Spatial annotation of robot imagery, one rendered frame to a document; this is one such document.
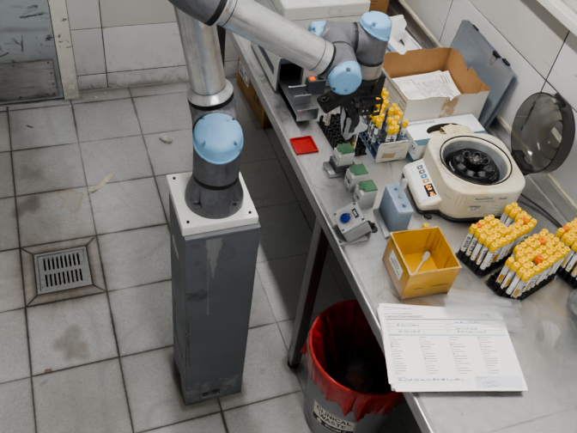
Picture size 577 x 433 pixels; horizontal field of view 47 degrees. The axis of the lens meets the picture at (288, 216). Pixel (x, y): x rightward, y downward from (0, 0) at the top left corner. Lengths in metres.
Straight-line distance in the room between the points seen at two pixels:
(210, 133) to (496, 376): 0.84
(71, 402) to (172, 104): 1.68
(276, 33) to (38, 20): 2.04
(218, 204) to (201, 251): 0.14
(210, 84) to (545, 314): 0.98
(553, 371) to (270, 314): 1.27
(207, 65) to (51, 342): 1.35
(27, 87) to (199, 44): 2.04
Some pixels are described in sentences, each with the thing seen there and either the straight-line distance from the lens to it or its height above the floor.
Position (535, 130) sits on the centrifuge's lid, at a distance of 1.97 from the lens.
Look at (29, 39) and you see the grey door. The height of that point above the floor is 0.36.
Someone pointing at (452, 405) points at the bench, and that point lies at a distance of 1.50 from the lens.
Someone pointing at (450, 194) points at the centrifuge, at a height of 0.96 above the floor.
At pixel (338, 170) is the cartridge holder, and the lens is 1.84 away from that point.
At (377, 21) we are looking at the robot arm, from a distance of 1.59.
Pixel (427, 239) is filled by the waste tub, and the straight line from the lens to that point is 1.68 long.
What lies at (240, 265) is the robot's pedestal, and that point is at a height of 0.73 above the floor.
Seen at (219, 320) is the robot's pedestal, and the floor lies 0.49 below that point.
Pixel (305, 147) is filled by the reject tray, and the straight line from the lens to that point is 1.93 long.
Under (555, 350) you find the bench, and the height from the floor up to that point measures 0.88.
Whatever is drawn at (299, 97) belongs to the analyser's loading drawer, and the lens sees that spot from 2.01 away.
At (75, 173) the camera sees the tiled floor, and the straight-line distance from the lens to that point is 3.12.
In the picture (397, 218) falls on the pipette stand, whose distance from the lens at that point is 1.68.
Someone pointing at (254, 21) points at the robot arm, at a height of 1.43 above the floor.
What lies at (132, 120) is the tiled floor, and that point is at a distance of 3.39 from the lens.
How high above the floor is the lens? 2.12
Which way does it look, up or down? 46 degrees down
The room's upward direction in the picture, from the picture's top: 9 degrees clockwise
